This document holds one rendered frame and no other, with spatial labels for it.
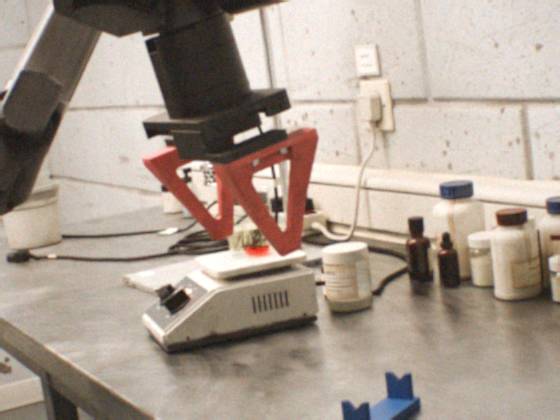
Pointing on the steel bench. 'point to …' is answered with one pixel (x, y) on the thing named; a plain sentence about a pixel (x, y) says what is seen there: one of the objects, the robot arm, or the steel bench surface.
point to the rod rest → (407, 403)
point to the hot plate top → (225, 266)
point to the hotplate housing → (242, 307)
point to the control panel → (180, 310)
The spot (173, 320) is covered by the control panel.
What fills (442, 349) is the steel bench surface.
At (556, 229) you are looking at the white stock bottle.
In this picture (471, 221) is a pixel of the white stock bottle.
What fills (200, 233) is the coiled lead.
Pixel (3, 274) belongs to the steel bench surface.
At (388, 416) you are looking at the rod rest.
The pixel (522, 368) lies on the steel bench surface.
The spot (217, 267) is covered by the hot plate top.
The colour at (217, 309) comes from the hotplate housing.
